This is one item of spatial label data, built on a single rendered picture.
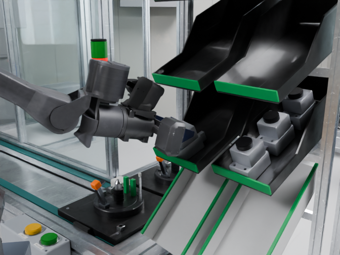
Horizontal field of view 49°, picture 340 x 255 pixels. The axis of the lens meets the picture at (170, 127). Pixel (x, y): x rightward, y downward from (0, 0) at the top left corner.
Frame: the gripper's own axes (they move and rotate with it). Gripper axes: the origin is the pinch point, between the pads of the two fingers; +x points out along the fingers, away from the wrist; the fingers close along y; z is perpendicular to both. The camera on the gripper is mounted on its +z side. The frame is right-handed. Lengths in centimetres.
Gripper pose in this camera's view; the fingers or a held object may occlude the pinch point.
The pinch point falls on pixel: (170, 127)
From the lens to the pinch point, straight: 74.2
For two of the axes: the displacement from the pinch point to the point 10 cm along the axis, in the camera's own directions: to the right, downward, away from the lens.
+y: -5.6, -2.8, 7.8
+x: 8.0, 0.8, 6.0
